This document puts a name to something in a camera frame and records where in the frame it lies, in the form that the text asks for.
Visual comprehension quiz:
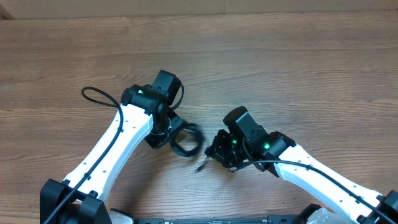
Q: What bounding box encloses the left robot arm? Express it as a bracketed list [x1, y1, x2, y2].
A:
[40, 70, 183, 223]

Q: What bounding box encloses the black USB cable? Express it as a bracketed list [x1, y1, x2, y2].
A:
[169, 121, 210, 173]

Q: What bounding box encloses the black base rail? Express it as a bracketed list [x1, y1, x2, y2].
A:
[108, 203, 336, 224]

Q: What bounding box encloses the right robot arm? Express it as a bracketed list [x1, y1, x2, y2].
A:
[205, 106, 397, 223]

